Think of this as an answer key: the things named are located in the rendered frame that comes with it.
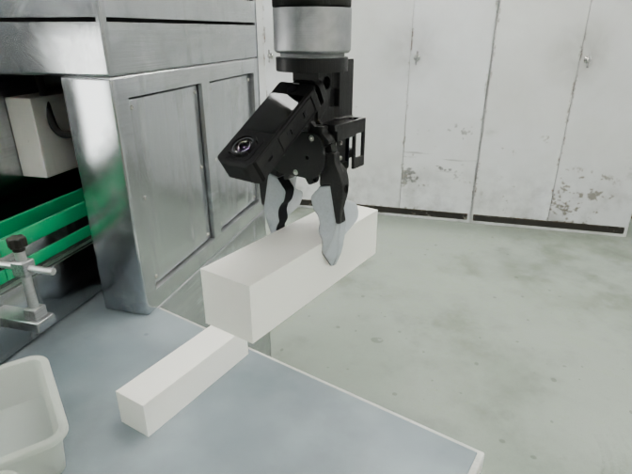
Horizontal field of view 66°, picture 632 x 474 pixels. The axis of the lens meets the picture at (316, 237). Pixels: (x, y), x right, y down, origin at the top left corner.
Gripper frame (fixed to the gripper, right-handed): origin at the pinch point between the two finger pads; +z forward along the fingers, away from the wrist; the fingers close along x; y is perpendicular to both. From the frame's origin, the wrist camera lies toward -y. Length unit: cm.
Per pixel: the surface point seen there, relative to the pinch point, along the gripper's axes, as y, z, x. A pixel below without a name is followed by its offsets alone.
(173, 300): 23, 36, 54
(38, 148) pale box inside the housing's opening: 15, 2, 85
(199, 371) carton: 3.8, 29.9, 24.0
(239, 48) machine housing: 67, -18, 70
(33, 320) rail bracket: -8, 23, 51
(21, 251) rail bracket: -8, 11, 51
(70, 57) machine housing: 11, -18, 58
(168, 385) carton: -2.6, 28.2, 23.9
